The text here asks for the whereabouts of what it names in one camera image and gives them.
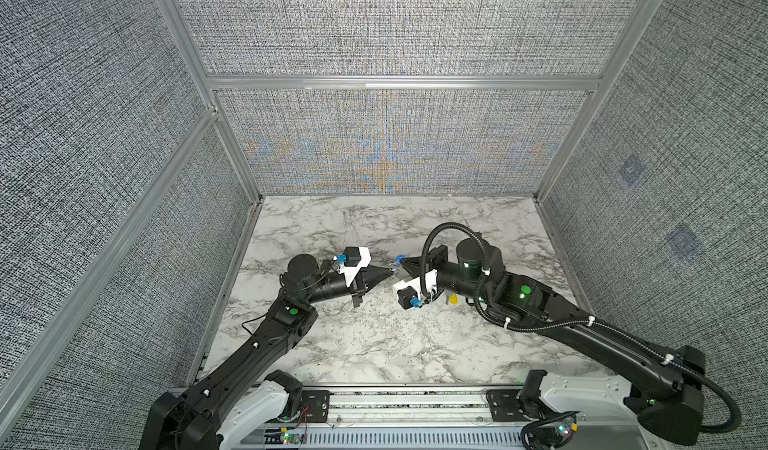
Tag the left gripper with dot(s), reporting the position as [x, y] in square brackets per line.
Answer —
[365, 279]

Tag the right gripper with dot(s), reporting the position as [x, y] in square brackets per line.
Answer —
[436, 258]

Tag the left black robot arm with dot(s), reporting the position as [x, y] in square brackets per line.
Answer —
[241, 393]

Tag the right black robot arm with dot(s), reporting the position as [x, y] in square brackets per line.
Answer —
[666, 402]

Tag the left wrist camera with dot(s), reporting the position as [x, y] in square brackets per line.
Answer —
[351, 262]

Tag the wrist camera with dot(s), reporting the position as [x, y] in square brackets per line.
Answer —
[411, 294]
[351, 262]

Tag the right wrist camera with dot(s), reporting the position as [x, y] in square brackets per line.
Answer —
[411, 294]

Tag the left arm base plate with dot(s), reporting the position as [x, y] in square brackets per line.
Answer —
[313, 407]

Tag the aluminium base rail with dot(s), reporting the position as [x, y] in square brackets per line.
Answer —
[408, 416]

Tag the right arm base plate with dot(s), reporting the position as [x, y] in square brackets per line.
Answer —
[519, 405]

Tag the aluminium enclosure frame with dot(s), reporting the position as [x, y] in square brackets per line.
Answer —
[105, 102]

